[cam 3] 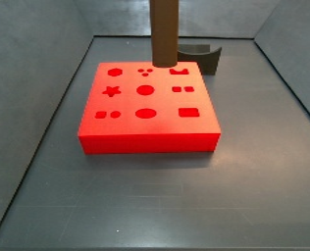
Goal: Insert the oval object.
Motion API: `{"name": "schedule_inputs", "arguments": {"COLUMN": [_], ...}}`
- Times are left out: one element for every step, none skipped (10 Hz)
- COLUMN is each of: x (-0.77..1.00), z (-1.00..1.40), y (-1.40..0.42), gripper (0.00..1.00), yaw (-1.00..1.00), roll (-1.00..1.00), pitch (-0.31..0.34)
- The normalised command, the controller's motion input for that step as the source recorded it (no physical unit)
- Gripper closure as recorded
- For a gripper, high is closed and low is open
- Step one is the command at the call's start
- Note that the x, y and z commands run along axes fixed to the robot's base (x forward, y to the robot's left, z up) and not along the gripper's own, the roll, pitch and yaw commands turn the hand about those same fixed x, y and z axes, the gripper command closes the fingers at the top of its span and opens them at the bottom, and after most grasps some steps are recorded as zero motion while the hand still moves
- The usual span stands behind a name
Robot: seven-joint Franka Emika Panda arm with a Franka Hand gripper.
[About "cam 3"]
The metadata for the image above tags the brown oval peg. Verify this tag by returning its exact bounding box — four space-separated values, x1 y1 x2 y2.
150 0 178 68

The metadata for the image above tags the red shape-sorter block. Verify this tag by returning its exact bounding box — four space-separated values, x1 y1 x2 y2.
78 62 219 154

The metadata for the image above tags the dark grey curved block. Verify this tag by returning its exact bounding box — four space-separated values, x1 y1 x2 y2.
177 44 221 75

